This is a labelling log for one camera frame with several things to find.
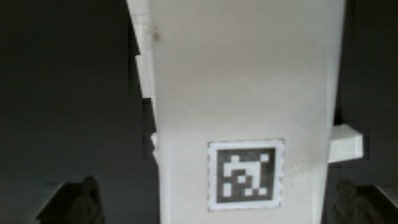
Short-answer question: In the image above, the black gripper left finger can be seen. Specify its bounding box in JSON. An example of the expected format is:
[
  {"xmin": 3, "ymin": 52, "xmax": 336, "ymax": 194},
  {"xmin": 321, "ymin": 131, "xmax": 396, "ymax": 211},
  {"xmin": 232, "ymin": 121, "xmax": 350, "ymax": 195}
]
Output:
[{"xmin": 35, "ymin": 176, "xmax": 105, "ymax": 224}]

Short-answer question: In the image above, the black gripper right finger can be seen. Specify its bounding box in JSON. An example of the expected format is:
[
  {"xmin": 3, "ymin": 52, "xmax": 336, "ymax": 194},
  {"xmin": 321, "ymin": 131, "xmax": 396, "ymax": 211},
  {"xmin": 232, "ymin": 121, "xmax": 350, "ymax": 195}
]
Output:
[{"xmin": 332, "ymin": 179, "xmax": 398, "ymax": 224}]

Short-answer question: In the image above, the white cabinet top block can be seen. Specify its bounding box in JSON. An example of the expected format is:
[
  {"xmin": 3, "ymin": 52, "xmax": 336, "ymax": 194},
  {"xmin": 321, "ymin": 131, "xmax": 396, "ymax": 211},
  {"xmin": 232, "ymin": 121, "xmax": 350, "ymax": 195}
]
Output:
[{"xmin": 126, "ymin": 0, "xmax": 346, "ymax": 224}]

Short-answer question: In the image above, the white cabinet body box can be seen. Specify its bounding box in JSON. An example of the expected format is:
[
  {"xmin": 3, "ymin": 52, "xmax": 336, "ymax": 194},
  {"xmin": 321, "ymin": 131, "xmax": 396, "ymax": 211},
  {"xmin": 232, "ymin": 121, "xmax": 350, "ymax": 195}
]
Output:
[{"xmin": 328, "ymin": 124, "xmax": 364, "ymax": 163}]

